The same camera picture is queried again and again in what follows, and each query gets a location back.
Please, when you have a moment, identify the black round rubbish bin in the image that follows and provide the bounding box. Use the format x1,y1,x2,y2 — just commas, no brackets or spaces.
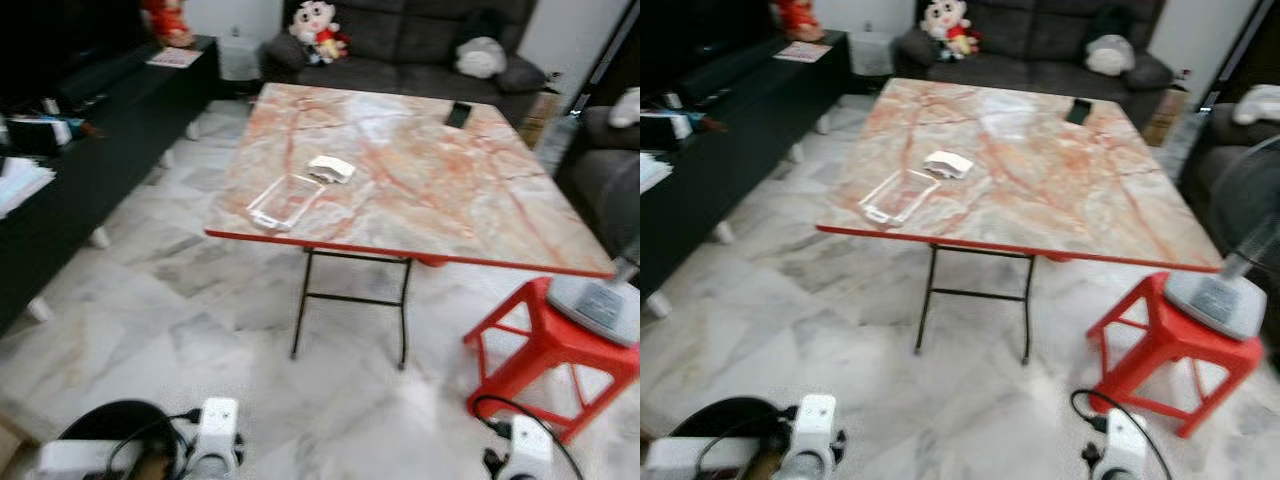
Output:
55,400,191,480
660,397,801,479

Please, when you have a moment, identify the white paper stack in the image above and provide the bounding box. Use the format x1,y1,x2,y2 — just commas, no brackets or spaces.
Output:
640,150,673,193
0,155,56,216

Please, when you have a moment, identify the dark grey armchair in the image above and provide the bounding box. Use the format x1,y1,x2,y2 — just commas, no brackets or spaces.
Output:
555,105,641,261
1180,100,1280,261

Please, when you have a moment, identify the grey standing fan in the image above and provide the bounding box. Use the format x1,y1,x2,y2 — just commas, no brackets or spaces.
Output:
546,150,641,348
1163,135,1280,341

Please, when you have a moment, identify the white plush pillow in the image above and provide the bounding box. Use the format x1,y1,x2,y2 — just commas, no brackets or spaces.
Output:
1232,85,1280,126
608,88,641,129

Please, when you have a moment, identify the black TV cabinet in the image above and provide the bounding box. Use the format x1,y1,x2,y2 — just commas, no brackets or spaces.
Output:
0,35,221,331
640,30,851,301

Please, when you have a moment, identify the red plastic stool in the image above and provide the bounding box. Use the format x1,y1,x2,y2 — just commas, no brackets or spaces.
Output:
1087,272,1263,439
463,277,641,444

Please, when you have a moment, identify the brown cardboard box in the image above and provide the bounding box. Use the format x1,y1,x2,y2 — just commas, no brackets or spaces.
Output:
1143,88,1189,148
520,92,561,146

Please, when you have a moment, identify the dark grey cushion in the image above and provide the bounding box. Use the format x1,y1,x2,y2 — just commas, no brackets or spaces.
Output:
1125,52,1176,91
497,55,549,94

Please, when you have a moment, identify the black television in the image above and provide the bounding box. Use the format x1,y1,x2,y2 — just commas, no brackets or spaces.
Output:
640,0,791,91
0,0,151,101

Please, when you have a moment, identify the marble-top folding table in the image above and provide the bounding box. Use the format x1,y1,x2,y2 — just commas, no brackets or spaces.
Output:
815,78,1226,366
205,82,616,371

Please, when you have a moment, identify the grey white plush toy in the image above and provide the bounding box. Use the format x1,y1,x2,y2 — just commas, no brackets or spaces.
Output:
1085,35,1137,77
456,37,508,79

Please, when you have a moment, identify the clear plastic tray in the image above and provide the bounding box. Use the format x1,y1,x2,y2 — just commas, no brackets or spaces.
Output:
247,174,326,233
858,168,941,226

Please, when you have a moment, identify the red gold figurine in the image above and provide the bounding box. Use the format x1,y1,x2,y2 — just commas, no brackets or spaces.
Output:
143,0,196,49
775,0,826,43

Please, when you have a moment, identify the small white appliance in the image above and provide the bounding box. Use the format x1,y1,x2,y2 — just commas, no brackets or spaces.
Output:
848,30,894,77
217,35,263,81

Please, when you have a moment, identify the dark grey sofa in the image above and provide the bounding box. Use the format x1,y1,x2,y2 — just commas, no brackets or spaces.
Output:
893,0,1176,101
262,0,549,101

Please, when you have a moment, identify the black-haired doll in red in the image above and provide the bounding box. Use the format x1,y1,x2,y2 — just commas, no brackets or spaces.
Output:
920,0,981,59
290,0,349,65

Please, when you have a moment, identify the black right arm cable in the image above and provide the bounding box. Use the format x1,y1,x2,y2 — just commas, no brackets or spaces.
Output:
1070,388,1176,480
470,395,586,480

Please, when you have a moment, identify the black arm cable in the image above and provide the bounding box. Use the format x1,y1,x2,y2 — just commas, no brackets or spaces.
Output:
1070,388,1176,480
715,403,799,469
470,395,586,480
105,408,203,473

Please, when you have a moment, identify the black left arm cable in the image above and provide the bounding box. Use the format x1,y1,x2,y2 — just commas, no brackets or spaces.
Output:
715,403,799,469
105,408,203,473

